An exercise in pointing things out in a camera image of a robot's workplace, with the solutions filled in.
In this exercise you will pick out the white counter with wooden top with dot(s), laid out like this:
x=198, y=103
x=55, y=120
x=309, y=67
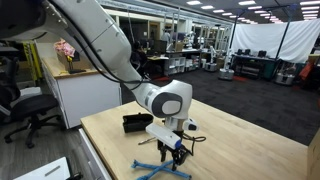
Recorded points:
x=83, y=95

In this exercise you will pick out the white curtain backdrop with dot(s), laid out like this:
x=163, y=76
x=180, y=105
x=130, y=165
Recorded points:
x=266, y=36

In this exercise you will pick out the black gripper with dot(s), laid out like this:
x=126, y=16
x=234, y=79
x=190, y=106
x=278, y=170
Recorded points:
x=185, y=150

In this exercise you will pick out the black stand with base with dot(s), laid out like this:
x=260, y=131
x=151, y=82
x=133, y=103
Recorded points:
x=75, y=70

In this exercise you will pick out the yellow black striped post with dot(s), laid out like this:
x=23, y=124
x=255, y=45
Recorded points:
x=33, y=60

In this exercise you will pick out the pink fluffy item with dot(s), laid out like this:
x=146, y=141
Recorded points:
x=65, y=48

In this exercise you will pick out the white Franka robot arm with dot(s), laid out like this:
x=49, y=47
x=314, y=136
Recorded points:
x=100, y=40

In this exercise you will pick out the white drawer cabinet under table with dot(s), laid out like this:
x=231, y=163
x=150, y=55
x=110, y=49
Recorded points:
x=91, y=156

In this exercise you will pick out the white flat panel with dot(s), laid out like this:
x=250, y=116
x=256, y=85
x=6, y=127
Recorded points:
x=43, y=171

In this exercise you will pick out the black office chair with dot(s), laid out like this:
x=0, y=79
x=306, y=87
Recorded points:
x=31, y=106

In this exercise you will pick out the white shelf unit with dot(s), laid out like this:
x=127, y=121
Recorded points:
x=175, y=65

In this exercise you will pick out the dark desk with monitors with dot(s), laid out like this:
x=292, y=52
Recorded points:
x=253, y=66

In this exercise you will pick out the black open case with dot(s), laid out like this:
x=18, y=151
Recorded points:
x=136, y=122

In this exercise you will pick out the large cardboard box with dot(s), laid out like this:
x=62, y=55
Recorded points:
x=314, y=156

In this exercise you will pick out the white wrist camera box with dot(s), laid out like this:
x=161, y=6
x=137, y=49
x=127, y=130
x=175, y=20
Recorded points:
x=163, y=134

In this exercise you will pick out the white oval wrist attachment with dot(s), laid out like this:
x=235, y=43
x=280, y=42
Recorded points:
x=191, y=125

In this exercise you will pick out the grey mobile robot base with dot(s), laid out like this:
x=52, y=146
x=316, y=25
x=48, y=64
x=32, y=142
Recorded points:
x=284, y=78
x=226, y=73

